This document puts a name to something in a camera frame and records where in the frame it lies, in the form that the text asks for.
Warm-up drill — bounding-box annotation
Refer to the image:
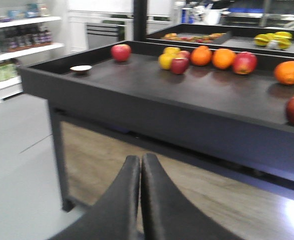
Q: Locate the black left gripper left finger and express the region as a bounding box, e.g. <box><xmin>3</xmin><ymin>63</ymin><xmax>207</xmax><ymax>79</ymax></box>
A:
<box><xmin>52</xmin><ymin>155</ymin><xmax>140</xmax><ymax>240</ymax></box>

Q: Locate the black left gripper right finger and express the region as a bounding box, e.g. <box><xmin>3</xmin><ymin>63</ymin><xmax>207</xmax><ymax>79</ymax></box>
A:
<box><xmin>141</xmin><ymin>153</ymin><xmax>239</xmax><ymax>240</ymax></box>

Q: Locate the black wooden display stand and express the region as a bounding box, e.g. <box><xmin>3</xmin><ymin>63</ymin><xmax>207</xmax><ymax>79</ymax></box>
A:
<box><xmin>19</xmin><ymin>33</ymin><xmax>294</xmax><ymax>211</ymax></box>

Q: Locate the dark red small apple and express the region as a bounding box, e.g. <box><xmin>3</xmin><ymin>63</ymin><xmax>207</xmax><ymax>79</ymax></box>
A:
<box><xmin>170</xmin><ymin>57</ymin><xmax>189</xmax><ymax>75</ymax></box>

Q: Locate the small white dish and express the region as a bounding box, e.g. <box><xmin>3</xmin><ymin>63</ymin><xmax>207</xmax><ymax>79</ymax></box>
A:
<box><xmin>70</xmin><ymin>65</ymin><xmax>92</xmax><ymax>75</ymax></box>

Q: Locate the yellow apple front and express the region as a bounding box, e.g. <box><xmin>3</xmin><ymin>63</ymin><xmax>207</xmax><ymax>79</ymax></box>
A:
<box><xmin>158</xmin><ymin>53</ymin><xmax>175</xmax><ymax>70</ymax></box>

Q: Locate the yellow apple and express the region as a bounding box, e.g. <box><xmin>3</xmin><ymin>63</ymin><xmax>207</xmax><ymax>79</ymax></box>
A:
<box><xmin>163</xmin><ymin>46</ymin><xmax>181</xmax><ymax>55</ymax></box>
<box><xmin>158</xmin><ymin>53</ymin><xmax>175</xmax><ymax>70</ymax></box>

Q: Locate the pink small apple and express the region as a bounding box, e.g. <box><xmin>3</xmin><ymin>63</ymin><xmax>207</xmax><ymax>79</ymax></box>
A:
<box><xmin>177</xmin><ymin>50</ymin><xmax>191</xmax><ymax>59</ymax></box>

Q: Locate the orange left of pair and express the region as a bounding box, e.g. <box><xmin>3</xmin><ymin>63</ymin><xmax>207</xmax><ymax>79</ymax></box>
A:
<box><xmin>190</xmin><ymin>45</ymin><xmax>212</xmax><ymax>66</ymax></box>

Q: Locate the orange of pair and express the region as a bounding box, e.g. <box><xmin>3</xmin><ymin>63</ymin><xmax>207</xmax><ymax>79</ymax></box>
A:
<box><xmin>190</xmin><ymin>45</ymin><xmax>212</xmax><ymax>66</ymax></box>
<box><xmin>211</xmin><ymin>48</ymin><xmax>236</xmax><ymax>70</ymax></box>

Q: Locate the yellow apple back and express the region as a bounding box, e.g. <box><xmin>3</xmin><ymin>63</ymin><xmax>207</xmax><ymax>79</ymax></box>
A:
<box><xmin>163</xmin><ymin>46</ymin><xmax>181</xmax><ymax>55</ymax></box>

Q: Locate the orange right of pair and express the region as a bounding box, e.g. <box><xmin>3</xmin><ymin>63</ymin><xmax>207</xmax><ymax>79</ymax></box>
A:
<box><xmin>211</xmin><ymin>48</ymin><xmax>236</xmax><ymax>70</ymax></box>

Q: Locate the red apple far left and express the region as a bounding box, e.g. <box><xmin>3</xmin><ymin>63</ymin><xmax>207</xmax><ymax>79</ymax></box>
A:
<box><xmin>111</xmin><ymin>44</ymin><xmax>131</xmax><ymax>62</ymax></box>

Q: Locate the large red apple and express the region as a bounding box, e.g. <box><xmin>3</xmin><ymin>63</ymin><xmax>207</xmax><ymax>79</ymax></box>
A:
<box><xmin>232</xmin><ymin>51</ymin><xmax>257</xmax><ymax>75</ymax></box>

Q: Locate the cherry tomato vine pile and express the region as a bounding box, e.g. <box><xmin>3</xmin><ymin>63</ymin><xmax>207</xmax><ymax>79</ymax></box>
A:
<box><xmin>161</xmin><ymin>32</ymin><xmax>225</xmax><ymax>44</ymax></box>

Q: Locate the orange with navel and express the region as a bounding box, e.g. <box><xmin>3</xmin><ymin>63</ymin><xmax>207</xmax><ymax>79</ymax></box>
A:
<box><xmin>273</xmin><ymin>61</ymin><xmax>294</xmax><ymax>85</ymax></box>

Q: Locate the white garlic bulb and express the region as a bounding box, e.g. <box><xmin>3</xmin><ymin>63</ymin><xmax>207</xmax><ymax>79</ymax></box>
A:
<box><xmin>266</xmin><ymin>40</ymin><xmax>280</xmax><ymax>50</ymax></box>

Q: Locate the white store shelf unit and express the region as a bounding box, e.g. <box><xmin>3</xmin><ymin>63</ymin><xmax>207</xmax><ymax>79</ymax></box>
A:
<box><xmin>0</xmin><ymin>0</ymin><xmax>66</xmax><ymax>102</ymax></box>

